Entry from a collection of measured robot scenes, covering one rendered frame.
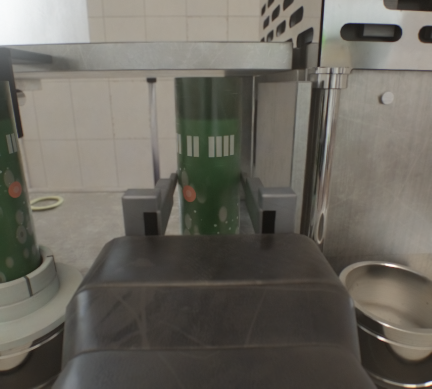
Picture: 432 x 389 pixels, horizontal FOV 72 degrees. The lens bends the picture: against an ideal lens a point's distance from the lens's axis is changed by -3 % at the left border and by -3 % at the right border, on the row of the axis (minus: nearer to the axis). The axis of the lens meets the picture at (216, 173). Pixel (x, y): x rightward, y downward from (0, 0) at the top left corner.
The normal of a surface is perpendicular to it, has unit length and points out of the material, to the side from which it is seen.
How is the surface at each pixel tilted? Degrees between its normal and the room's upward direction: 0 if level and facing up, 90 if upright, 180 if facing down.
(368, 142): 90
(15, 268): 90
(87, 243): 0
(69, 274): 0
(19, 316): 90
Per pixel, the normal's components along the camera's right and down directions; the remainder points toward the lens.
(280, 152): -1.00, 0.01
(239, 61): 0.03, 0.29
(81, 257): 0.00, -0.96
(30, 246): 0.99, 0.04
